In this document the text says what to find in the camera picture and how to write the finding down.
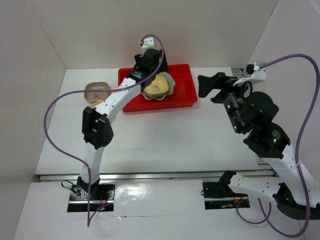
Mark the large green scalloped bowl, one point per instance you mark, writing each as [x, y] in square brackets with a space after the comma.
[171, 83]

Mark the red plastic bin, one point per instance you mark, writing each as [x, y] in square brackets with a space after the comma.
[184, 93]

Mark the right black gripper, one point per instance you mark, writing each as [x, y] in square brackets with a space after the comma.
[218, 80]

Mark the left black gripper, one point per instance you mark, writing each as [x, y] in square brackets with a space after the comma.
[137, 59]

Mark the aluminium mounting rail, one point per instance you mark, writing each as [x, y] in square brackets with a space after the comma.
[264, 171]

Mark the yellow square panda plate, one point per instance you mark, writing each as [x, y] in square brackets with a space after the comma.
[158, 87]

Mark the pink square panda plate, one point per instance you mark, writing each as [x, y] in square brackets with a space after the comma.
[96, 91]

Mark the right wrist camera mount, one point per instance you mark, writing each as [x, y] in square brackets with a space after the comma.
[253, 73]

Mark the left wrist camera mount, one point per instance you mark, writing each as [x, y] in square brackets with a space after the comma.
[147, 43]

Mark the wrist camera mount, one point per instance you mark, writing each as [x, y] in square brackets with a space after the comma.
[253, 73]
[147, 43]

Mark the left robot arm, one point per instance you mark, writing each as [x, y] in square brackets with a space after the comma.
[98, 136]

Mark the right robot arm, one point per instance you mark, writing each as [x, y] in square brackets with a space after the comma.
[296, 193]

